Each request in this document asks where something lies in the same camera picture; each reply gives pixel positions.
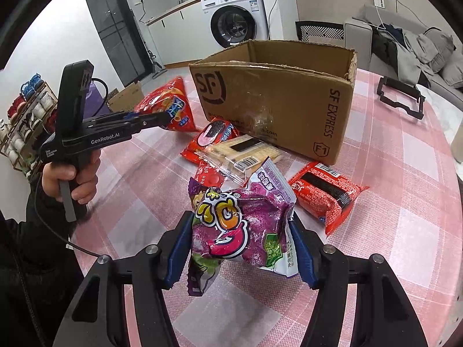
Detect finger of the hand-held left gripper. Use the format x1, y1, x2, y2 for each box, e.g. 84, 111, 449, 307
84, 112, 145, 128
105, 111, 171, 136

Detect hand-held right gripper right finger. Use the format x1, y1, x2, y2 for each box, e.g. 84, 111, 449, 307
287, 213, 429, 347

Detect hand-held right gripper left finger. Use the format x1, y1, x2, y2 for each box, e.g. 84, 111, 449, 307
52, 210, 196, 347

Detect red triangular chips bag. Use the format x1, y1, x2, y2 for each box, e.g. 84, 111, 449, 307
133, 77, 196, 133

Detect red and pink cookie packet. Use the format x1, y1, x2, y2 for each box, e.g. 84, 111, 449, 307
180, 117, 240, 164

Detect red packet with black stripe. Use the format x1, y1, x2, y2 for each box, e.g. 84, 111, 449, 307
288, 161, 370, 238

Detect purple taro snack bag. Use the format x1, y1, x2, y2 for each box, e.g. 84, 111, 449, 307
188, 156, 298, 279

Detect clear cracker packet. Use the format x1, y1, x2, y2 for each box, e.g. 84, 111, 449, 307
198, 134, 291, 182

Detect brown cardboard box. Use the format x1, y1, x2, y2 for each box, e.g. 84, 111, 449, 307
189, 39, 358, 167

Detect person's left forearm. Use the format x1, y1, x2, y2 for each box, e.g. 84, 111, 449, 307
0, 173, 84, 347

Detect person's left hand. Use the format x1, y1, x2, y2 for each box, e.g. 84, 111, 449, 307
41, 150, 102, 205

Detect small cardboard box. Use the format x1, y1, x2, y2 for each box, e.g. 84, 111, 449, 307
106, 80, 145, 113

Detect shoe rack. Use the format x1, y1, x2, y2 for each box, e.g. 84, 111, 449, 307
0, 74, 58, 174

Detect white lower kitchen cabinets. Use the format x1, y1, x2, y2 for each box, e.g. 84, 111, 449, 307
146, 0, 214, 69

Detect dark glass door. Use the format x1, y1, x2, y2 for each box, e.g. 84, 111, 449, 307
80, 0, 153, 84

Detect pink plaid tablecloth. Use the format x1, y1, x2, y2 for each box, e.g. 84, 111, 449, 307
67, 67, 463, 347

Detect white washing machine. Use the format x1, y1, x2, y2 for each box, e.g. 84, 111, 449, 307
201, 0, 270, 49

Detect black white patterned rug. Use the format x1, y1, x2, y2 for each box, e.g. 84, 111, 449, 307
295, 21, 345, 42

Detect marble coffee table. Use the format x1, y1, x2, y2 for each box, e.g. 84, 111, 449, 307
423, 87, 463, 189

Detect grey sofa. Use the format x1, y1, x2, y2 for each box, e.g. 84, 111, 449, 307
343, 3, 463, 98

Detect black garment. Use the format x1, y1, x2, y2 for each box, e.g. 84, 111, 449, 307
371, 23, 406, 71

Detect grey hoodie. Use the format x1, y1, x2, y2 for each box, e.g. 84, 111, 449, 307
392, 31, 435, 87

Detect grey cushion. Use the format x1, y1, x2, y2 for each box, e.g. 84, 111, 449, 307
441, 49, 463, 89
423, 27, 454, 73

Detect black plastic frame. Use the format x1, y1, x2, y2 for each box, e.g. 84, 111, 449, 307
376, 76, 425, 120

